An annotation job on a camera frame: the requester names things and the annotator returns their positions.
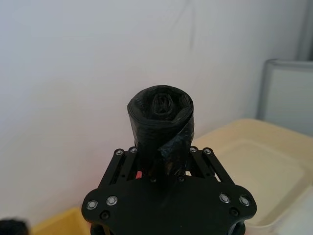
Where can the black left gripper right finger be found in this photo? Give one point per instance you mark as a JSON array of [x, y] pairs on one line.
[[210, 166]]

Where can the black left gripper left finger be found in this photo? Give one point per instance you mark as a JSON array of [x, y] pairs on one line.
[[117, 169]]

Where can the black plastic bag roll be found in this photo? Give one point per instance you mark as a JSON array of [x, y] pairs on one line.
[[159, 117]]

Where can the cream plastic storage box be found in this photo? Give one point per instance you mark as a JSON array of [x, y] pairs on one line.
[[264, 171]]

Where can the yellow plastic container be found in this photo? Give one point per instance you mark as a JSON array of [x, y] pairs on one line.
[[61, 222]]

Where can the grey framed white panel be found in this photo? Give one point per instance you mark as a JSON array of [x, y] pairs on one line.
[[288, 95]]

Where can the black fuzzy object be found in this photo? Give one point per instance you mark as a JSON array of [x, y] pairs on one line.
[[12, 226]]

